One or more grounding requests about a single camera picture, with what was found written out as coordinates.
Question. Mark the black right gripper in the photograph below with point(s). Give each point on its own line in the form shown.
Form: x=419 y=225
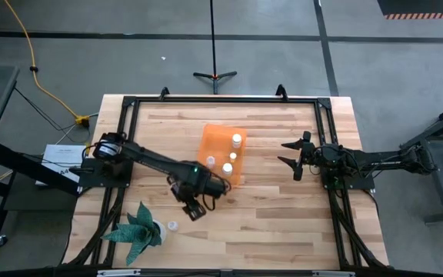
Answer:
x=307 y=154

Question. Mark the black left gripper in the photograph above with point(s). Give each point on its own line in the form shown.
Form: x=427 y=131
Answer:
x=190 y=200

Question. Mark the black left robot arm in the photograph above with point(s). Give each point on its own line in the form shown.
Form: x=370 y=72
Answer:
x=148 y=159

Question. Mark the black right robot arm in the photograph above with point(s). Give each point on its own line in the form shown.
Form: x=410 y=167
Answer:
x=375 y=161

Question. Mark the small white-capped pill bottle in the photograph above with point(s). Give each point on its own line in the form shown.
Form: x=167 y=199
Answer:
x=233 y=156

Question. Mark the orange translucent basket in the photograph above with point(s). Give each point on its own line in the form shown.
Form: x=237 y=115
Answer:
x=215 y=142

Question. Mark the small white cap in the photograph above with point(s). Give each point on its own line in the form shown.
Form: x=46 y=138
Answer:
x=172 y=225

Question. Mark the white plant pot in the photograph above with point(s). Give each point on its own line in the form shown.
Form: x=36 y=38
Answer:
x=162 y=231

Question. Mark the green artificial plant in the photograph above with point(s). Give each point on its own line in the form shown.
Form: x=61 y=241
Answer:
x=138 y=231

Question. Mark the black tripod stand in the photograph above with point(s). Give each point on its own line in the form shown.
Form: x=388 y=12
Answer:
x=214 y=57

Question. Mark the yellow power plug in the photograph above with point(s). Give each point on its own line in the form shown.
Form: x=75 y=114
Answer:
x=82 y=121

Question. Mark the white paper box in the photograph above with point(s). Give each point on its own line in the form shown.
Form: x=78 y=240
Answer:
x=62 y=157

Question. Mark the black metal stand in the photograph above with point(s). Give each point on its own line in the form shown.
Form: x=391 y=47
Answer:
x=440 y=154

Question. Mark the black mat with hazard stripes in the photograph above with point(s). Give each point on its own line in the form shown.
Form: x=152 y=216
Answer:
x=421 y=7

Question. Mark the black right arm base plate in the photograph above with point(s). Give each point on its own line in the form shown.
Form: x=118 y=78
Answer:
x=354 y=184

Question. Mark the black aluminium table frame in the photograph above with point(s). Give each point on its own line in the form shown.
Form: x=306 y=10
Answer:
x=225 y=100

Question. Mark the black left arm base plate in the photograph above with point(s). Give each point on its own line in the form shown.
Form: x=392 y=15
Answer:
x=94 y=177

